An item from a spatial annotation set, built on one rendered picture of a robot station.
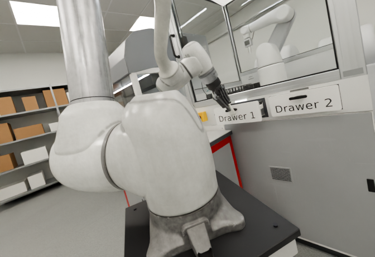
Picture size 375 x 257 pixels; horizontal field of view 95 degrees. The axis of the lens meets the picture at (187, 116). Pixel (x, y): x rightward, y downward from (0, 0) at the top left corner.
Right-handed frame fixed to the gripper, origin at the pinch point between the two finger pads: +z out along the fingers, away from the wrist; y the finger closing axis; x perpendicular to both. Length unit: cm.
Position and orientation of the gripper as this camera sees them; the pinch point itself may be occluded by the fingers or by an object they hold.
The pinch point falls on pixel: (230, 109)
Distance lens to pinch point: 99.0
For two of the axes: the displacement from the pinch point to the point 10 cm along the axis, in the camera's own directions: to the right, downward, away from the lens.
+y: 4.2, -6.4, 6.4
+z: 5.8, 7.4, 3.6
